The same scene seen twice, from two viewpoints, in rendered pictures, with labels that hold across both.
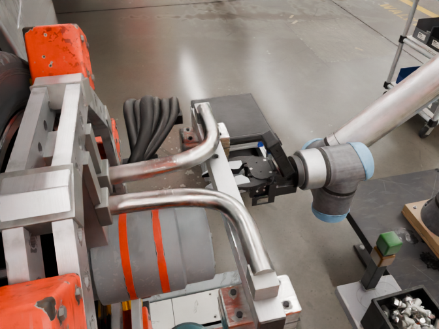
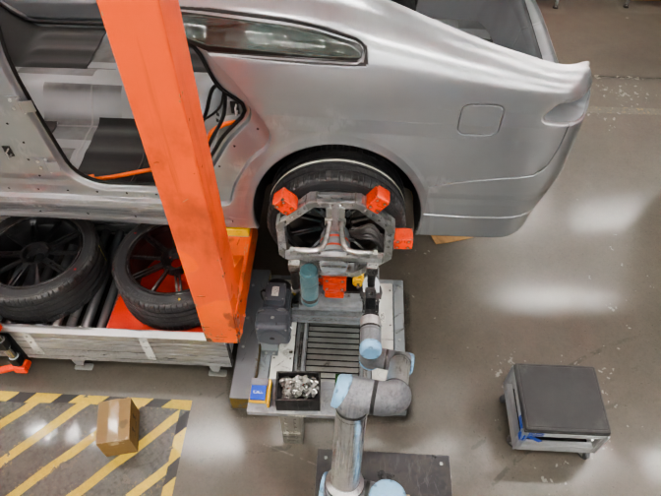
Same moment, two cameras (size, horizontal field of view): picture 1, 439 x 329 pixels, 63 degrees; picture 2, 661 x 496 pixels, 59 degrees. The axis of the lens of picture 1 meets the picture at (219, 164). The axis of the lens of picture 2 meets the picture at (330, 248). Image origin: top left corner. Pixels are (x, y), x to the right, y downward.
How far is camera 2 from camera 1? 2.35 m
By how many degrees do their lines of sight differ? 67
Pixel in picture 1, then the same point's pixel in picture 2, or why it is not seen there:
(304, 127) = not seen: outside the picture
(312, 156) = (369, 318)
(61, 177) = (312, 200)
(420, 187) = not seen: outside the picture
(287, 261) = (413, 435)
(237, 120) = (550, 400)
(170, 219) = (333, 247)
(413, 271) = not seen: hidden behind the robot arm
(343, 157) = (365, 332)
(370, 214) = (411, 469)
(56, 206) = (307, 201)
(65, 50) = (372, 197)
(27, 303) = (283, 197)
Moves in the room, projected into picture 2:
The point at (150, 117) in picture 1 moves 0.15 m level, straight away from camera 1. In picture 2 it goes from (360, 230) to (395, 231)
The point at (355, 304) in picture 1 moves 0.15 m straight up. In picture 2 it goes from (330, 386) to (330, 371)
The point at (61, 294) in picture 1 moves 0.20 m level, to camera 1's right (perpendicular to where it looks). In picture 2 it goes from (286, 202) to (270, 236)
